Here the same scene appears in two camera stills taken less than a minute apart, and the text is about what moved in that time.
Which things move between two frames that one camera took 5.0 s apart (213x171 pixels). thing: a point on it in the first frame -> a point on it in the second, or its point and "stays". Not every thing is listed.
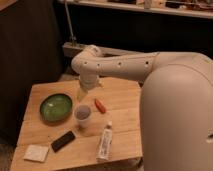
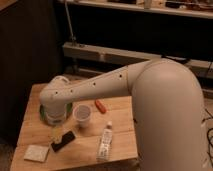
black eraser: (62, 140) stays
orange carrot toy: (100, 106) stays
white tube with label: (103, 152) stays
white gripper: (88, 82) -> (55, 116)
